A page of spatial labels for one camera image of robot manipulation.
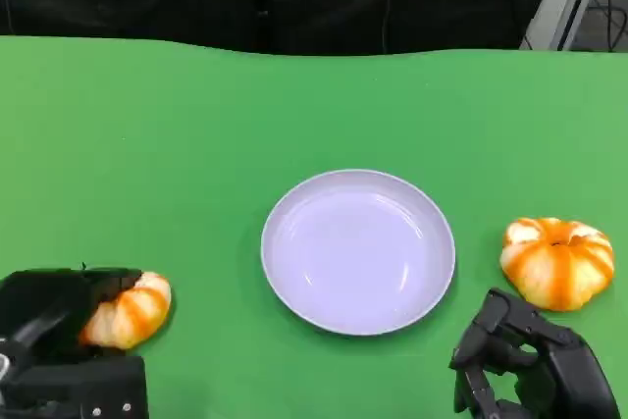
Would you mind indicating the green cloth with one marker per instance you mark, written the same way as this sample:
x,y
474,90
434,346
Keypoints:
x,y
172,144

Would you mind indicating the lilac plate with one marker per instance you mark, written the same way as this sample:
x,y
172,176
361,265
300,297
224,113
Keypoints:
x,y
358,252

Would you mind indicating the orange and white bread roll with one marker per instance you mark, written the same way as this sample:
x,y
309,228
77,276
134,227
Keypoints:
x,y
132,311
559,267

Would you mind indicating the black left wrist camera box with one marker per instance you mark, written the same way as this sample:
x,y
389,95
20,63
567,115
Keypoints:
x,y
73,384

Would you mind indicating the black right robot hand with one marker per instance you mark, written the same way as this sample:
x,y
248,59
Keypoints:
x,y
574,370

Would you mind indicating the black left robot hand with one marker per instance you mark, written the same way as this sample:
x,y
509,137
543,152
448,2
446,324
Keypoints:
x,y
44,306

